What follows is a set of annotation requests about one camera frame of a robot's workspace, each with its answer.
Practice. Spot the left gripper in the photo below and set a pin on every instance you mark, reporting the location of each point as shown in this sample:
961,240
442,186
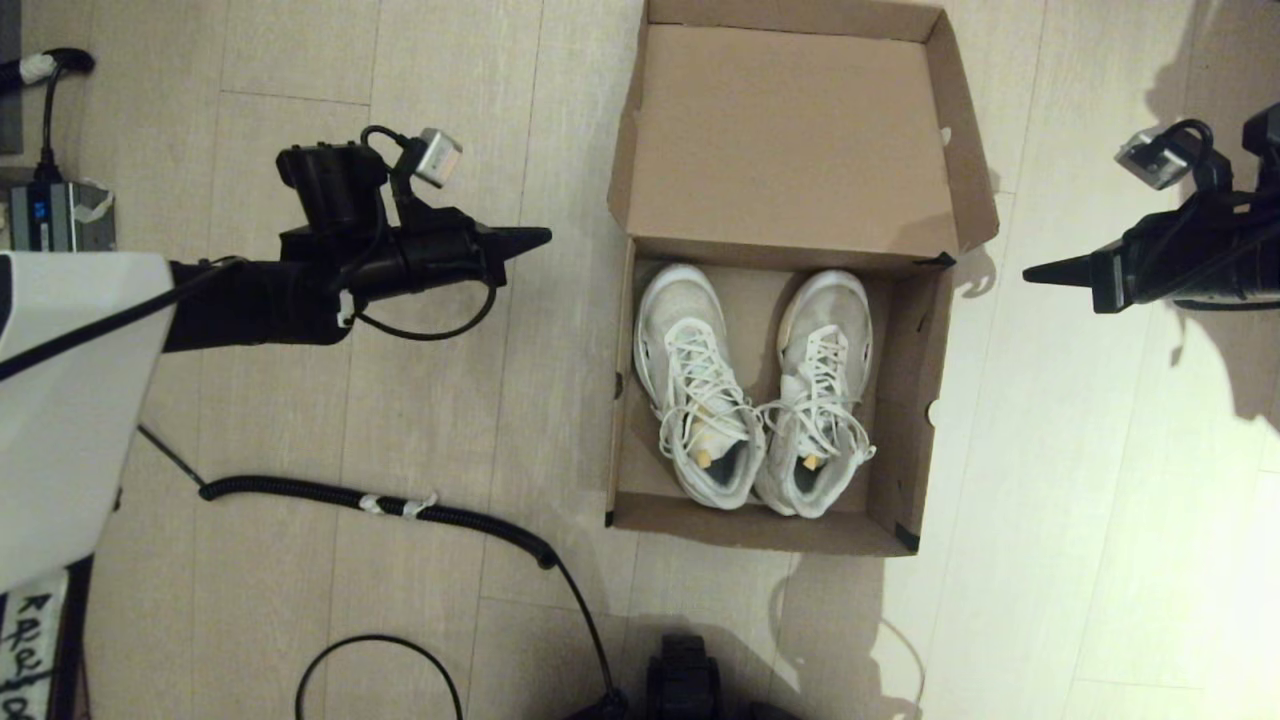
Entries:
430,260

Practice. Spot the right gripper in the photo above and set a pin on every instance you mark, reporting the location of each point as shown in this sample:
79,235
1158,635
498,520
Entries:
1180,260

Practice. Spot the white sneaker black side mark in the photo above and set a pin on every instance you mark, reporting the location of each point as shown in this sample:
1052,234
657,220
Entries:
680,310

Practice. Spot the white sneaker tan toe edge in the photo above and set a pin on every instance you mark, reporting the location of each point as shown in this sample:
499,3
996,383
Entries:
830,310

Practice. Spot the brown cardboard shoe box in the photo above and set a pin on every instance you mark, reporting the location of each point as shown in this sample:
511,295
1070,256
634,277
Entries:
790,130

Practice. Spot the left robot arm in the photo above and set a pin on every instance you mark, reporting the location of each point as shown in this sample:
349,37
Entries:
80,380

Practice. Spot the grey power supply unit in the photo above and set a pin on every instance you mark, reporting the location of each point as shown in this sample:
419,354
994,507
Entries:
60,215

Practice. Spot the black ridged robot part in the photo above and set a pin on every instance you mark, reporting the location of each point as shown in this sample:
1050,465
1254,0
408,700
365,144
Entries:
683,680

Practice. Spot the dark flat panel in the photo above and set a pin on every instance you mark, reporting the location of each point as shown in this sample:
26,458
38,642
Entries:
10,80

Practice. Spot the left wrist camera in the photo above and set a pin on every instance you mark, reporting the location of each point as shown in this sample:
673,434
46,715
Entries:
438,158

